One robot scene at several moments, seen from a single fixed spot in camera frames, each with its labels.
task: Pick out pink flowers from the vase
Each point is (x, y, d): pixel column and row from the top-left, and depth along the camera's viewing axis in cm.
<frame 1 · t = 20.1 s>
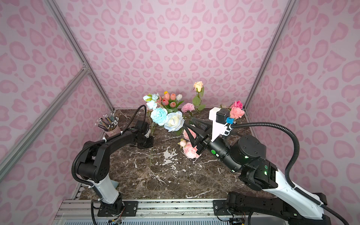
left hand: (154, 144, 95), fingers closed
right hand: (184, 125, 45), fingers open
pink tulip bunch: (172, 100, 88), point 29 cm above the table

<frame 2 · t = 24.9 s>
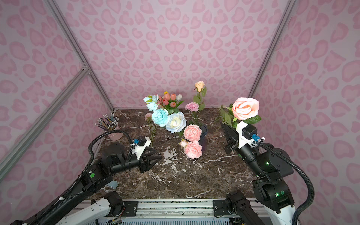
left hand: (158, 155, 63), fingers open
right hand: (220, 124, 50), fingers closed
small pink flower stem: (148, 117, 112), point 4 cm above the table
the other named things where they were.

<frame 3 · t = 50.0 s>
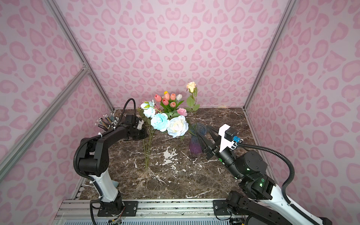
left hand: (149, 134, 98), fingers closed
right hand: (199, 131, 52), fingers open
pink carnation flower: (182, 111, 73), point 35 cm above the table
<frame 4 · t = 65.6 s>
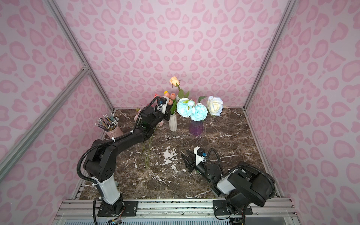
left hand: (172, 103, 85), fingers closed
right hand: (184, 153, 78), fingers open
white ribbed vase: (173, 123, 100), point 10 cm above the table
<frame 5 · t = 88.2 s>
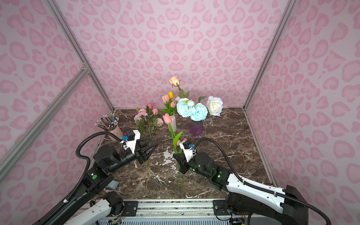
left hand: (154, 142, 63), fingers open
right hand: (174, 156, 70), fingers closed
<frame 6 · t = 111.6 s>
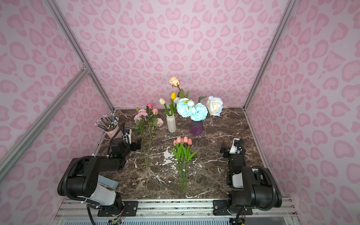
left hand: (134, 136, 94), fingers open
right hand: (231, 142, 88), fingers open
pink tulip stem: (184, 156, 92), point 2 cm above the table
pink tulip stem 2: (177, 153, 92), point 3 cm above the table
